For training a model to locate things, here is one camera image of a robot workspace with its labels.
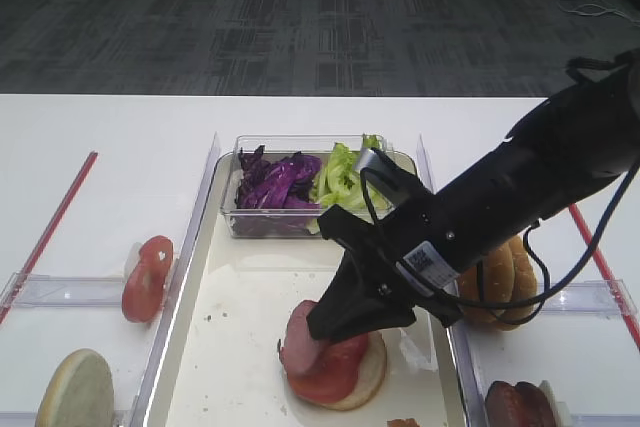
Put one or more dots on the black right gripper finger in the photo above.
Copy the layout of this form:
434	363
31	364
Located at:
348	230
365	295

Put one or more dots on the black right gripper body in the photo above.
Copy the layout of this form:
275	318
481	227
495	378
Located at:
426	268

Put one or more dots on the meat patty slice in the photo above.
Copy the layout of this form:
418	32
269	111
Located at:
505	406
537	407
299	353

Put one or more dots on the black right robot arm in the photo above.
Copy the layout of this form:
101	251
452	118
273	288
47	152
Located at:
569	147

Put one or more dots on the green lettuce leaves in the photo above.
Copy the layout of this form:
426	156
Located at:
338	183

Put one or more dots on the left tomato slices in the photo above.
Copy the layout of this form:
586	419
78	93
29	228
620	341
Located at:
143	292

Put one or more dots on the purple cabbage leaves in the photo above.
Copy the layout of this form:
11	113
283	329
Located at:
283	184

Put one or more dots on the bottom bun on tray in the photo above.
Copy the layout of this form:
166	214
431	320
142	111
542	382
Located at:
371	375

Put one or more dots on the clear plastic salad box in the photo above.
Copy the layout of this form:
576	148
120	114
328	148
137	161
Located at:
277	223

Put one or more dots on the sesame bun top front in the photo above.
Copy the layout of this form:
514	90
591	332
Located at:
498	277

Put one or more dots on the sesame bun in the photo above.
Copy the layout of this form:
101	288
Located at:
498	277
525	287

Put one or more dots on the sesame bun top rear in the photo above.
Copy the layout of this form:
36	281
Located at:
525	287

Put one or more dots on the white metal tray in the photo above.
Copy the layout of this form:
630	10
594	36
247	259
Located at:
230	374

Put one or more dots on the right red strip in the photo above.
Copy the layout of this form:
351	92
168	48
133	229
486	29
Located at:
624	304

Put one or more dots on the red strip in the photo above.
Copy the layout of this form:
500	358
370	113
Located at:
624	304
47	232

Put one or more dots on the white patty pusher block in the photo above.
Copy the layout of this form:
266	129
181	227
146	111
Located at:
560	411

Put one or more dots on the left red strip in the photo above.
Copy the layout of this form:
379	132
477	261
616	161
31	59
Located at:
47	232

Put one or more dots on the left pale bun slice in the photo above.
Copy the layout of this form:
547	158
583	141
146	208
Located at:
80	392

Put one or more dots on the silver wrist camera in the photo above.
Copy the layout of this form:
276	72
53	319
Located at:
395	184

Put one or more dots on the right clear long rail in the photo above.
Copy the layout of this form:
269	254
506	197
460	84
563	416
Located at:
463	399

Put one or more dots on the clear long rail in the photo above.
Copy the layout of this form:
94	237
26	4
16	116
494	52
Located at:
463	399
152	403

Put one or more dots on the clear bun slide rail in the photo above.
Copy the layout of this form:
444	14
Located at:
591	298

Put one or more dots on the left clear long rail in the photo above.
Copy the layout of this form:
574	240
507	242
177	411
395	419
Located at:
152	403

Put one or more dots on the clear left bun rail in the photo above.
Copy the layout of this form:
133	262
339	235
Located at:
28	419

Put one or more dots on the clear tomato slide rail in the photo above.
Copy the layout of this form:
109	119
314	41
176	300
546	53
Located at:
46	291

